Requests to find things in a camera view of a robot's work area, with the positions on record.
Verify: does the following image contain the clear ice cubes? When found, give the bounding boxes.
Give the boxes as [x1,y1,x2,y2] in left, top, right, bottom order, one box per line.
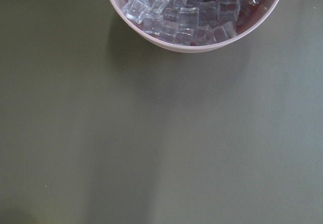
[122,0,264,46]

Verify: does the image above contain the pink bowl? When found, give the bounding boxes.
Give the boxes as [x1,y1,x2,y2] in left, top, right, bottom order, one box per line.
[110,0,279,53]

